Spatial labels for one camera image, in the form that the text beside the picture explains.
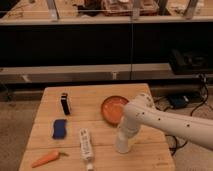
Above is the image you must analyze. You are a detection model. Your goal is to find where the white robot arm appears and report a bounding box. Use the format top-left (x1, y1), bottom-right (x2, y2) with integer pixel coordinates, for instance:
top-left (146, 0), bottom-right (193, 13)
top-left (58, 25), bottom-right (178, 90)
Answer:
top-left (115, 93), bottom-right (213, 153)

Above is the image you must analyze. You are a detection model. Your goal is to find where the blue eraser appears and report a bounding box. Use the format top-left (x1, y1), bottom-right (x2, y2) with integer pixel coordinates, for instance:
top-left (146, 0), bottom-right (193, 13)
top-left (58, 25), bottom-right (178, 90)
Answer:
top-left (52, 119), bottom-right (67, 139)

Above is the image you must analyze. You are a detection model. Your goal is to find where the orange bowl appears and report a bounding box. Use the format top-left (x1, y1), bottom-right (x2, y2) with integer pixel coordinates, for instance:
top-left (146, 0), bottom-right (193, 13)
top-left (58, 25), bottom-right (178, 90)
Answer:
top-left (101, 96), bottom-right (128, 125)

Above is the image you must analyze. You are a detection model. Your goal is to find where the black lighter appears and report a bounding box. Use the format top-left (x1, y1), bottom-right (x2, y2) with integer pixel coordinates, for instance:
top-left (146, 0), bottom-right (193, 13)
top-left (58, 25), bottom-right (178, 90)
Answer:
top-left (60, 93), bottom-right (71, 115)

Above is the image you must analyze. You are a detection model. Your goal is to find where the white toothpaste tube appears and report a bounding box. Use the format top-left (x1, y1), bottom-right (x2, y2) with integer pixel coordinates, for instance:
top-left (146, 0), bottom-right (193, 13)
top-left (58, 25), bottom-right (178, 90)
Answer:
top-left (79, 129), bottom-right (94, 171)

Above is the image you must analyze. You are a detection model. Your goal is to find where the black power adapter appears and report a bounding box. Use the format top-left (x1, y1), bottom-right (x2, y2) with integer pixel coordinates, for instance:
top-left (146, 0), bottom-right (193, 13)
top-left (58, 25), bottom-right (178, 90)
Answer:
top-left (167, 95), bottom-right (188, 109)

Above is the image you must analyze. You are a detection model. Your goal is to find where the orange toy carrot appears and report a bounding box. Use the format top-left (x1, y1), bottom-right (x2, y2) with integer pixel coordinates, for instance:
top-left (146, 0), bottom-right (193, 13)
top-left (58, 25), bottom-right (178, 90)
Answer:
top-left (31, 150), bottom-right (66, 168)

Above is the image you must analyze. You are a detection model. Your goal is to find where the black cable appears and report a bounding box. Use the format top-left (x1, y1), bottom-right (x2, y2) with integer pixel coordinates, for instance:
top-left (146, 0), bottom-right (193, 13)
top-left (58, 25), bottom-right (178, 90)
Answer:
top-left (153, 73), bottom-right (213, 156)

